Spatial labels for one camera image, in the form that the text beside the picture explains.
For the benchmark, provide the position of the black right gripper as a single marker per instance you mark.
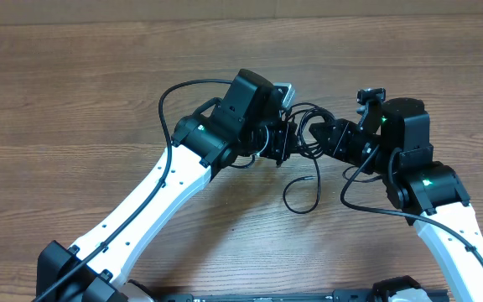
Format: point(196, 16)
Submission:
point(343, 129)

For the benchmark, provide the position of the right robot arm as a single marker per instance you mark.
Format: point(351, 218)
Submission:
point(392, 140)

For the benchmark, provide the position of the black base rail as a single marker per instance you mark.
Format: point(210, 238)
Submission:
point(262, 297)

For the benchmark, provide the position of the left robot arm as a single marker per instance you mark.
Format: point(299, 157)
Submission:
point(246, 122)

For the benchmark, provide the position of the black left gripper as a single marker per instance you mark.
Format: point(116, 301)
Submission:
point(284, 139)

